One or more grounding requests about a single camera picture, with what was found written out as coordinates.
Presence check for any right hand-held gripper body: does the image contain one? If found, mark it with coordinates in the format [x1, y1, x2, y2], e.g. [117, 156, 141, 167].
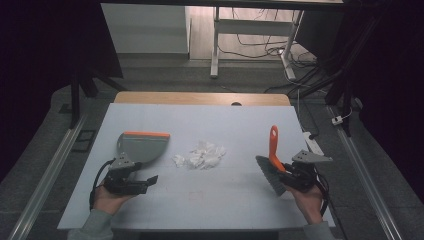
[280, 149, 334, 194]

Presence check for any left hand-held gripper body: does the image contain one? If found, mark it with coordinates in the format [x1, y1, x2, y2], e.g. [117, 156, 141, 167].
[103, 152, 149, 196]

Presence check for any grey dustpan with orange edge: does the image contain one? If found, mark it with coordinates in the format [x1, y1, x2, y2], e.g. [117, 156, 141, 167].
[116, 130, 171, 165]

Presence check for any brush with orange handle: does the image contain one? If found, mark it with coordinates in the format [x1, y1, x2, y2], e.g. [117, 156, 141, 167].
[255, 125, 288, 197]

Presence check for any pile of white paper scraps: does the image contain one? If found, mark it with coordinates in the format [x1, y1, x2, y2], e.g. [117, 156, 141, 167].
[172, 140, 227, 171]

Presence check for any person's left hand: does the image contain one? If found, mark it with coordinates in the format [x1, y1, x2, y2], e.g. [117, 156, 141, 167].
[92, 184, 135, 216]

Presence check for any person's right hand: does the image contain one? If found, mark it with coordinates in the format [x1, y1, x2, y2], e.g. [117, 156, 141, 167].
[284, 183, 325, 225]

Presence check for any white power strip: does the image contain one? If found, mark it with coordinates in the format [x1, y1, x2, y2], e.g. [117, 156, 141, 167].
[302, 131, 325, 158]

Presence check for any small white plug adapter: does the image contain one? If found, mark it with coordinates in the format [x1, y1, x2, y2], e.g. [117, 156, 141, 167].
[331, 105, 355, 127]

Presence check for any white table cover board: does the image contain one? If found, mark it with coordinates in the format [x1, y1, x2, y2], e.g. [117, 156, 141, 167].
[57, 102, 336, 232]

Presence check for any black metal stand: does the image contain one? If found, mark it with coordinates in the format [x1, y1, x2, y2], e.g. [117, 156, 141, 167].
[289, 13, 385, 138]
[68, 64, 128, 130]

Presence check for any black curtain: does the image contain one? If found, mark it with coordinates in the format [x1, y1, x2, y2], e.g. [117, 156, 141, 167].
[295, 0, 424, 204]
[0, 0, 125, 184]

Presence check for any white cabinet panel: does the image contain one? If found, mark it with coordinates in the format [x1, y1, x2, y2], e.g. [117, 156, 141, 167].
[100, 3, 192, 55]

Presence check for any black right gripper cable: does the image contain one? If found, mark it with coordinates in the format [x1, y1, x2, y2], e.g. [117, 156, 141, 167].
[313, 166, 331, 218]

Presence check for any aluminium floor rail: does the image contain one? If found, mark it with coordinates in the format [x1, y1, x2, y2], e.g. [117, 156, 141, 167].
[327, 104, 405, 240]
[7, 112, 89, 240]

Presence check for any tangle of floor cables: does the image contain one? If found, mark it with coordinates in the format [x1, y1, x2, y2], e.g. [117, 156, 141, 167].
[218, 8, 329, 95]

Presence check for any white desk frame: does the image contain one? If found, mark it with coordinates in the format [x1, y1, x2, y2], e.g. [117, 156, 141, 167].
[209, 6, 305, 81]

